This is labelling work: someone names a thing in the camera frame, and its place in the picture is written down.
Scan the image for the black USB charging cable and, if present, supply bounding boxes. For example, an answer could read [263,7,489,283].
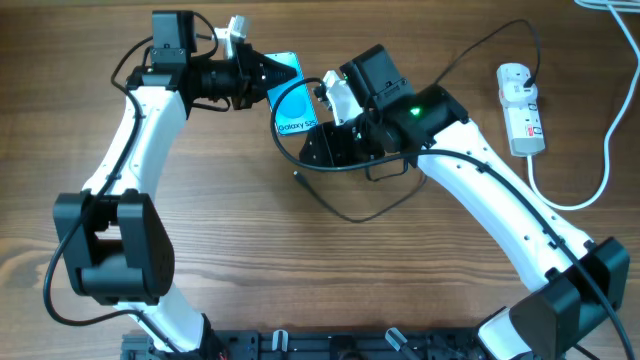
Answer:
[292,18,544,224]

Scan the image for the Galaxy S25 smartphone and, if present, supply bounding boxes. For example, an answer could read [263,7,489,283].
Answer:
[267,52,318,136]

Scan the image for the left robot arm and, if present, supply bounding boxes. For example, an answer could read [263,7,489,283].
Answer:
[52,10,296,359]

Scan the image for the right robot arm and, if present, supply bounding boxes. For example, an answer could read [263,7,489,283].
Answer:
[299,45,630,359]

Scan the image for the white USB charger plug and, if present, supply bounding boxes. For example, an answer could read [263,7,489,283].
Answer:
[499,81,538,107]

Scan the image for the white power strip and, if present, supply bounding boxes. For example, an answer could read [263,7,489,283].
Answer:
[496,63,545,157]

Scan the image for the white power strip cord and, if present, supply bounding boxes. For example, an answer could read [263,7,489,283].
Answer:
[526,0,640,212]

